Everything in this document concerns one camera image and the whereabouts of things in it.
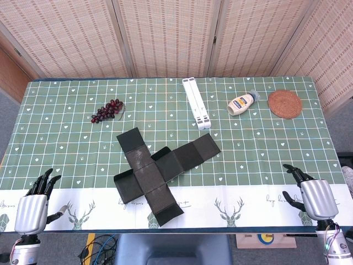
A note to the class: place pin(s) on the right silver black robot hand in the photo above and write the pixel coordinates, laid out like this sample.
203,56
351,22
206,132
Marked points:
320,198

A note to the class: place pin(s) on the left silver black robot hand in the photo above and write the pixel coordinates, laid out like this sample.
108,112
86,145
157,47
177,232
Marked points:
30,214

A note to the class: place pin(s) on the black cardboard box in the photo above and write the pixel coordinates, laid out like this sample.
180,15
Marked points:
149,176

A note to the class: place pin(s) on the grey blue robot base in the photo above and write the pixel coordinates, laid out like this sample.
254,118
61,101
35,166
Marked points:
171,248

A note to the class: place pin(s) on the grey white shoe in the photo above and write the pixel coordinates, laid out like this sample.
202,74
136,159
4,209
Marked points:
348,179

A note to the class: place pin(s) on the round brown woven coaster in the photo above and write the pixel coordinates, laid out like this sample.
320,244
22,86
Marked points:
284,104

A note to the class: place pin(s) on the cream mayonnaise squeeze bottle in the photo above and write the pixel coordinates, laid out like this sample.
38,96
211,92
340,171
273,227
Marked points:
240,105

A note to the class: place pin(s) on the dark red grape bunch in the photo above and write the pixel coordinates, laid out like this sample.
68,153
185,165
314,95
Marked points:
106,111

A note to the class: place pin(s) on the brown wooden door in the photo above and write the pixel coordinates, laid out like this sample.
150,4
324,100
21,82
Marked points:
11,80

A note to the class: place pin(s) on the white folding stand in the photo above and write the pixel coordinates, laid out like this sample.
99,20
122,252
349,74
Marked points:
197,105

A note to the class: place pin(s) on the bamboo folding screen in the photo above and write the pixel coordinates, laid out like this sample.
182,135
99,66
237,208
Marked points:
165,36

